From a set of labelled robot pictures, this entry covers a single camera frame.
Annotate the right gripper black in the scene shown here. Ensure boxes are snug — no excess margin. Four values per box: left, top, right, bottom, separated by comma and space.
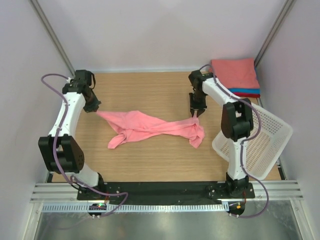
189, 91, 207, 117

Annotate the pink t-shirt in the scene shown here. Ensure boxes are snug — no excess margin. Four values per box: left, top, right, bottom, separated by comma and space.
96, 110, 205, 149

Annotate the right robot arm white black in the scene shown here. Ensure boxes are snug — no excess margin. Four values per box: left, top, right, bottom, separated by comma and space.
188, 70, 254, 198

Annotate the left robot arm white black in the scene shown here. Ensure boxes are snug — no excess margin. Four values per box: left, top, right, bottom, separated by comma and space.
38, 69, 106, 200

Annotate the folded blue t-shirt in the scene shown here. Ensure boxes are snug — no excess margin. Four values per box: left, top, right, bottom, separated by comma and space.
228, 88, 260, 94

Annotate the folded red t-shirt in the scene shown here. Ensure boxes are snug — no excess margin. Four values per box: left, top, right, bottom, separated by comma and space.
234, 92, 261, 99

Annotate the folded salmon t-shirt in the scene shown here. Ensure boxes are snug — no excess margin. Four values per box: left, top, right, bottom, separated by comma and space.
210, 58, 260, 92

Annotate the white plastic basket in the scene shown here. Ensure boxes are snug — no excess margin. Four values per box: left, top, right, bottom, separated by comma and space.
212, 103, 293, 180

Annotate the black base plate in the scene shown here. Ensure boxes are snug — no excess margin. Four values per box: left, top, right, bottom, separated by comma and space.
77, 181, 255, 205

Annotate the aluminium front rail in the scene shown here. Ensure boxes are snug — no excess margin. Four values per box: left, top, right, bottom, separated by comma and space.
31, 180, 303, 205

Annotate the left aluminium corner post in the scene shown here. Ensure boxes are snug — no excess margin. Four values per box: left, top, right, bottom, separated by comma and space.
28, 0, 75, 76

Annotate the aluminium corner post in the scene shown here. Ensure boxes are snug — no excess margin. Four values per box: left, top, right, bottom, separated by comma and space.
254, 0, 297, 68
28, 0, 75, 76

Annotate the white slotted cable duct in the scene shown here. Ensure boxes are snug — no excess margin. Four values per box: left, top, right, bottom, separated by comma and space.
42, 202, 229, 213

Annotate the right aluminium corner post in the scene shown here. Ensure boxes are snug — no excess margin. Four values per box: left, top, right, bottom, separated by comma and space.
254, 0, 297, 68

